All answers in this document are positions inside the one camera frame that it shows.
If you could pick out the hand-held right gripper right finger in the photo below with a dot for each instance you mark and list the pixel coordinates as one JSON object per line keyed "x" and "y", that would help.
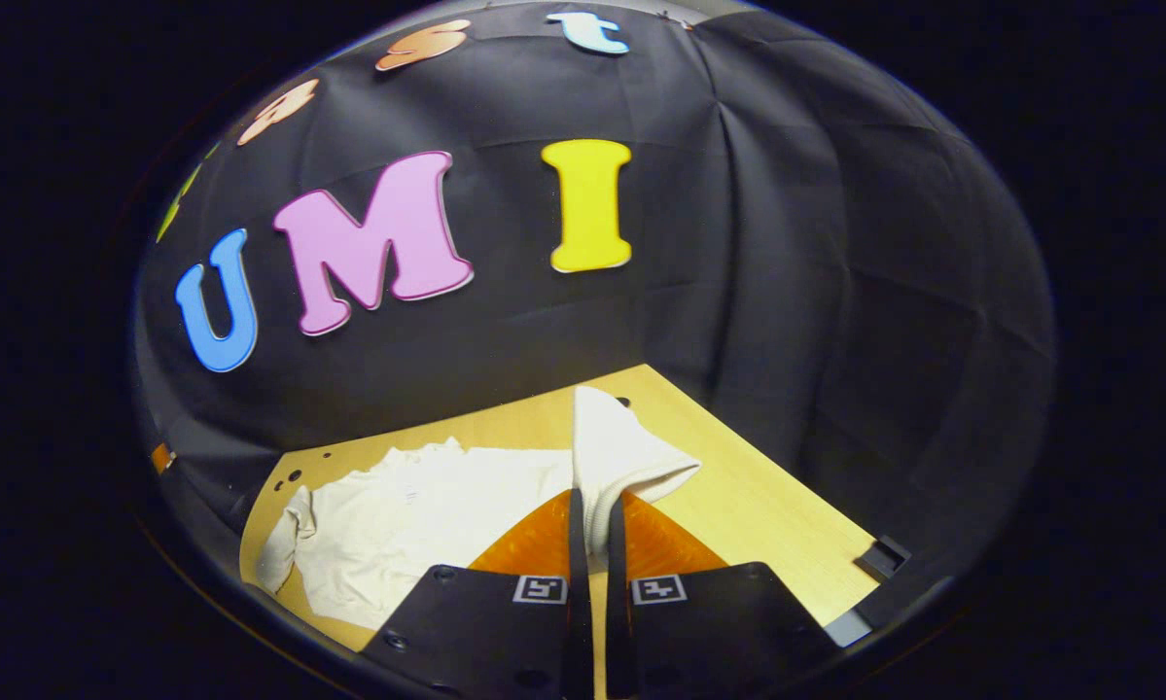
{"x": 709, "y": 632}

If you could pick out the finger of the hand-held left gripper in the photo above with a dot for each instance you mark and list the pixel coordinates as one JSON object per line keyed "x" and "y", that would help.
{"x": 162, "y": 458}

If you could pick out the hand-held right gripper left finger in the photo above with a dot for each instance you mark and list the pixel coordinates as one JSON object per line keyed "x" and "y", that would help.
{"x": 505, "y": 632}

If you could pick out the white sweatshirt garment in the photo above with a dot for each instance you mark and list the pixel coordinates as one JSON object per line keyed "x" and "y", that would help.
{"x": 427, "y": 525}

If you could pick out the black backdrop cloth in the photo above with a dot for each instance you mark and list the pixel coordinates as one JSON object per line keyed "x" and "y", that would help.
{"x": 787, "y": 243}

